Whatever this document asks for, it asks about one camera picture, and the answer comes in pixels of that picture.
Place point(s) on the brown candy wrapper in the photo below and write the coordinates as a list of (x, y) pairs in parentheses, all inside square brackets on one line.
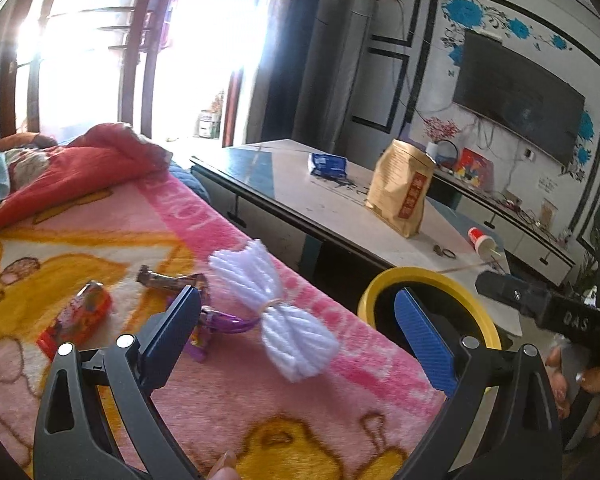
[(155, 278)]

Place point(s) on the brown window frame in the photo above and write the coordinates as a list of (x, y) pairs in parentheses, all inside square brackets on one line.
[(233, 110)]

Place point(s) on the white vase with pink flowers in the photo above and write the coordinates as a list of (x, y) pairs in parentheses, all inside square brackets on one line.
[(432, 150)]

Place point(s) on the dark blue cushion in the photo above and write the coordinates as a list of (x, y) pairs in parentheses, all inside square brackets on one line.
[(185, 180)]

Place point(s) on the red blanket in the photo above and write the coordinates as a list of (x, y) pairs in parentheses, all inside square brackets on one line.
[(95, 160)]

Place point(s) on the person's left hand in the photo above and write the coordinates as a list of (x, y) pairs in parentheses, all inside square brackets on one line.
[(223, 467)]

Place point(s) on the brown paper bag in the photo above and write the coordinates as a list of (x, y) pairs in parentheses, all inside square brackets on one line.
[(400, 190)]

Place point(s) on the grey standing air conditioner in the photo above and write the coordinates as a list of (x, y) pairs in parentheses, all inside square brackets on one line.
[(330, 70)]

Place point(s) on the purple wrapper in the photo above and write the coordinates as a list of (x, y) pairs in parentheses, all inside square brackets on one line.
[(220, 320)]

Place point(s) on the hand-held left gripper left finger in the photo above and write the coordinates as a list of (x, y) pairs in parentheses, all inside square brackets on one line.
[(175, 330)]

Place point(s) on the round blue ornament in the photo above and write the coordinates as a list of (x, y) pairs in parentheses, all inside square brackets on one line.
[(448, 155)]

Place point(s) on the pink printed blanket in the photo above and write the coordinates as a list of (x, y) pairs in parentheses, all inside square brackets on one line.
[(205, 410)]

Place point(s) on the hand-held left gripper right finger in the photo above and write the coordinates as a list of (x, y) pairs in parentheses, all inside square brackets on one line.
[(425, 340)]

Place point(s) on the glossy coffee table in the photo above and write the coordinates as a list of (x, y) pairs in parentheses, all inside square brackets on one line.
[(290, 185)]

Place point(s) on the red paper cup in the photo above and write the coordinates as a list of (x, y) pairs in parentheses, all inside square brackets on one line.
[(477, 236)]

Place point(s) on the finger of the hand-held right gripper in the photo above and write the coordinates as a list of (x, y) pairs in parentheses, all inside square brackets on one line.
[(510, 292)]

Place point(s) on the white jar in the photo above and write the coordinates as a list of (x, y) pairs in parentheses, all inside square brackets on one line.
[(207, 124)]

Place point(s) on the floral patterned pillow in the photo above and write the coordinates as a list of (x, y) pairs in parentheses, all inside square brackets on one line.
[(27, 165)]

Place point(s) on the white yarn bundle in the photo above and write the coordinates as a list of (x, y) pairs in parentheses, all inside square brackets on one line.
[(300, 340)]

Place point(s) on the wall-mounted television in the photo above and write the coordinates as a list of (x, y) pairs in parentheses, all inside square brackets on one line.
[(520, 90)]

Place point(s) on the yellow trash bin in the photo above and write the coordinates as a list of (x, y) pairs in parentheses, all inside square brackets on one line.
[(380, 290)]

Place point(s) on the dark curtain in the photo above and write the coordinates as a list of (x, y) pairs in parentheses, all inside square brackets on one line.
[(285, 60)]

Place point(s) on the blue packet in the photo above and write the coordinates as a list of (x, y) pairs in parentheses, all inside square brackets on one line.
[(327, 165)]

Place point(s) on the wooden skewer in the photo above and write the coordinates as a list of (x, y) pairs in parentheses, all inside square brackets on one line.
[(472, 266)]

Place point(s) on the orange-red snack packet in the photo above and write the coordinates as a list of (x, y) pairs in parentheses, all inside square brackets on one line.
[(77, 317)]

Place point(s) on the red picture box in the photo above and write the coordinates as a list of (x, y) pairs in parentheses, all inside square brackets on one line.
[(475, 167)]

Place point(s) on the white television cabinet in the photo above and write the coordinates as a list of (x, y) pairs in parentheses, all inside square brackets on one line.
[(520, 240)]

